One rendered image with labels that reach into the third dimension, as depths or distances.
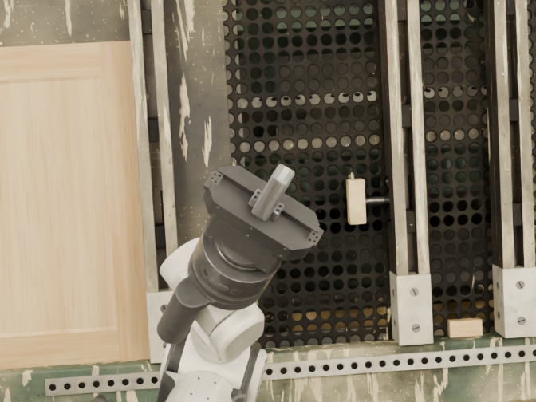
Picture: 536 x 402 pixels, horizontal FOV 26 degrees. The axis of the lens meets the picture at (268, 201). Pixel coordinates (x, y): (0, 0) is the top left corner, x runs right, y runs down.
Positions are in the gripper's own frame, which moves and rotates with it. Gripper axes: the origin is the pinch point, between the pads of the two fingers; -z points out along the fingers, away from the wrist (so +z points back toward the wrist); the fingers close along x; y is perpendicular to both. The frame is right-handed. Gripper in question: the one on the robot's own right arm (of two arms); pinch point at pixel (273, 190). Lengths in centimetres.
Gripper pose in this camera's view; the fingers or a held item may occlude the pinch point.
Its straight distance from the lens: 112.8
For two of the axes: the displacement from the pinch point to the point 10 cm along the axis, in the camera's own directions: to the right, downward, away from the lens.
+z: -2.9, 5.1, 8.1
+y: 4.4, -6.8, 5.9
